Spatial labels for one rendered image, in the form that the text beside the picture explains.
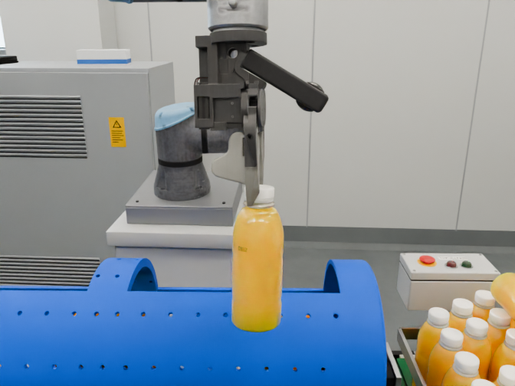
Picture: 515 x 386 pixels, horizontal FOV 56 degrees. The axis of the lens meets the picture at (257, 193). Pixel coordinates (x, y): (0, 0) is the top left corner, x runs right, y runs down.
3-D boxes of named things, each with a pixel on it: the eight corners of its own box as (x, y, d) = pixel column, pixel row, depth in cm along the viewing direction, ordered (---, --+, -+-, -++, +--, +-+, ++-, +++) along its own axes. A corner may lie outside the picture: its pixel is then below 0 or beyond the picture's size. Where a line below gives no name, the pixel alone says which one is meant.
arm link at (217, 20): (270, 2, 62) (264, -13, 54) (270, 39, 63) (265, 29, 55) (213, 4, 63) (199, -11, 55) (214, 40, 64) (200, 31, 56)
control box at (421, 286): (395, 289, 121) (400, 251, 118) (476, 289, 121) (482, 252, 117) (407, 310, 111) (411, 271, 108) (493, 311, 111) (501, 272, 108)
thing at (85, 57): (83, 64, 249) (82, 48, 247) (131, 63, 251) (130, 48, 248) (77, 66, 238) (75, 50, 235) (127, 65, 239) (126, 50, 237)
